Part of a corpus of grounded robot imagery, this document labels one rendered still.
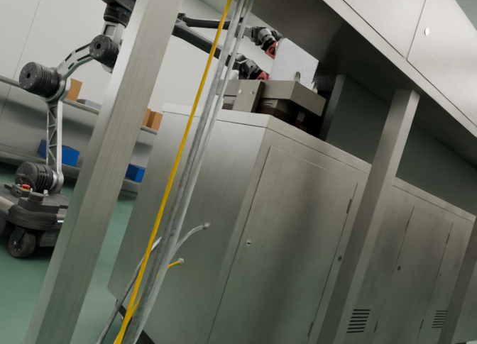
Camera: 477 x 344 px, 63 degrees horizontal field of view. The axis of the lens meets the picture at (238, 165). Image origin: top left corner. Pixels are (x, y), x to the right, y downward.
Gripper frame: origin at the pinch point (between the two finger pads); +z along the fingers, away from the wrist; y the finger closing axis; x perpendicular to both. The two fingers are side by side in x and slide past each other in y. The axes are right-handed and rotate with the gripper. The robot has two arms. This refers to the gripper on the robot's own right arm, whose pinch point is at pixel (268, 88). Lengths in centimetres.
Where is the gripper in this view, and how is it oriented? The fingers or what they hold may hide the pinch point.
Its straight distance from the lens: 158.9
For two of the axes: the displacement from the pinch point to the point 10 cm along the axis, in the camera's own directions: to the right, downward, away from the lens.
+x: 5.7, -7.3, -3.7
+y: -7.2, -2.4, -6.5
